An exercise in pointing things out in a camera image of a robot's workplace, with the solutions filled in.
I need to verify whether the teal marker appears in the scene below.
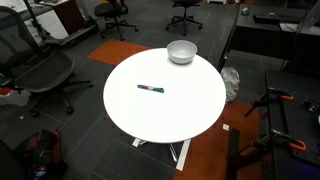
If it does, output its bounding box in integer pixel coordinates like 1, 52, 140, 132
136, 83, 166, 94

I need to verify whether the gray bowl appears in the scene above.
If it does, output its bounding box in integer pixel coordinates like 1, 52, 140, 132
166, 39, 198, 65

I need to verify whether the white table base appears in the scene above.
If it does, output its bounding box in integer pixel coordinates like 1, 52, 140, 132
131, 137, 192, 172

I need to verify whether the crumpled clear plastic bag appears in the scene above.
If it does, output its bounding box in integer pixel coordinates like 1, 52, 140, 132
220, 66, 241, 104

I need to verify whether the black swivel office chair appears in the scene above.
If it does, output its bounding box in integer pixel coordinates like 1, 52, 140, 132
93, 0, 140, 42
165, 0, 204, 37

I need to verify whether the black kick scooter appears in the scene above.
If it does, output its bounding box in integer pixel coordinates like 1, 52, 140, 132
22, 0, 100, 48

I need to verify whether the black desk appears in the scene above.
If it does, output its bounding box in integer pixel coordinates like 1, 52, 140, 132
216, 3, 320, 73

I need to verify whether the black mesh office chair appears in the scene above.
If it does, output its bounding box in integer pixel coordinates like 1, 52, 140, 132
0, 5, 95, 118

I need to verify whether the black keyboard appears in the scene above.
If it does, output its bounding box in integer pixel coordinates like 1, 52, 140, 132
253, 12, 282, 25

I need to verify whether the white desk cabinet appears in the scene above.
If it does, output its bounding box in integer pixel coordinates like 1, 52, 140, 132
0, 0, 70, 41

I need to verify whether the red and black backpack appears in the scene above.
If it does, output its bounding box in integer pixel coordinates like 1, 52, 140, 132
14, 129, 68, 180

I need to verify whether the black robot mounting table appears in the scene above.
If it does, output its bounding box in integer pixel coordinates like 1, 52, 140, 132
225, 69, 320, 180

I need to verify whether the gray monitor stand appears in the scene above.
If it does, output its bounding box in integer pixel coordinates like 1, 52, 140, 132
279, 0, 320, 36

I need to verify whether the black clamp orange handle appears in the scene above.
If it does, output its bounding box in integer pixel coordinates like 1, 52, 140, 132
244, 87, 295, 118
250, 129, 307, 158

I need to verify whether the small black bracket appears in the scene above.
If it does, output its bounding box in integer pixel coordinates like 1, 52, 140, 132
301, 98, 320, 114

